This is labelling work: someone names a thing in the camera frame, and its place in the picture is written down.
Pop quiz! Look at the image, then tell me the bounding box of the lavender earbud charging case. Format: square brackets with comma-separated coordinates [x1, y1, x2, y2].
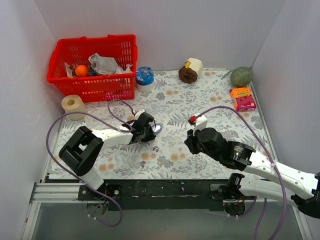
[152, 123, 163, 135]

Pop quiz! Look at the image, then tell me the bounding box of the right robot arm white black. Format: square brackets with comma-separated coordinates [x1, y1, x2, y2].
[184, 127, 320, 219]

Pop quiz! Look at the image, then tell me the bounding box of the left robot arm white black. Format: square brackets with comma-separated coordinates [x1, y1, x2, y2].
[58, 112, 156, 200]

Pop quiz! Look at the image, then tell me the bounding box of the floral table mat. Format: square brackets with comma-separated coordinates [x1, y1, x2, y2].
[52, 69, 273, 179]

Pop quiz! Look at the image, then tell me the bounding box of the blue white wipes tub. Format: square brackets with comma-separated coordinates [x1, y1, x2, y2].
[135, 66, 155, 93]

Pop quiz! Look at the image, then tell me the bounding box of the orange pink sponge box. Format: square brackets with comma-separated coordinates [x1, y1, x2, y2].
[229, 86, 257, 112]

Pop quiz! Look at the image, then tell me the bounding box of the white pump bottle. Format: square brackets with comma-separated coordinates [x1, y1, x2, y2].
[123, 64, 133, 74]

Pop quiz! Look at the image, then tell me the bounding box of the green textured melon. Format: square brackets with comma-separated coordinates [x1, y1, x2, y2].
[221, 66, 253, 88]

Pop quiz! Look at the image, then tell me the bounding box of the red plastic shopping basket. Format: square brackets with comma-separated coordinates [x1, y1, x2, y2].
[46, 34, 138, 103]

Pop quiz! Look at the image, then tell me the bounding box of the brown cream towel roll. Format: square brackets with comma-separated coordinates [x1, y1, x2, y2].
[178, 57, 203, 84]

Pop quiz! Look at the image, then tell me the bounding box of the crumpled grey plastic bag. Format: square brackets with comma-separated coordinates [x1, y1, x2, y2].
[88, 53, 124, 76]

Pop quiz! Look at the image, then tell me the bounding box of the beige paper roll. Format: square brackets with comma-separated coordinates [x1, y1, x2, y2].
[61, 94, 88, 121]

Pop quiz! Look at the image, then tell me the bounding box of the orange fruit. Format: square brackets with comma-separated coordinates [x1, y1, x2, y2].
[74, 65, 89, 78]

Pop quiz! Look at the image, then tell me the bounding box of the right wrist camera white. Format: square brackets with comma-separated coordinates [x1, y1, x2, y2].
[188, 112, 208, 136]

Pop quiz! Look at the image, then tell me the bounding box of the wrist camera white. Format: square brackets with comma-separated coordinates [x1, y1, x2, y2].
[134, 108, 146, 119]
[188, 112, 208, 136]

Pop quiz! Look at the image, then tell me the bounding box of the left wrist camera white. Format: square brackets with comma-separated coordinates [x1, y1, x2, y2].
[134, 108, 146, 119]

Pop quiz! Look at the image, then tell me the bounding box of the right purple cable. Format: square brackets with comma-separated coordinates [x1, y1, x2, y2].
[198, 105, 288, 240]

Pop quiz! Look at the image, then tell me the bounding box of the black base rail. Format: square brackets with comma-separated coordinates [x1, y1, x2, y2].
[32, 174, 258, 217]

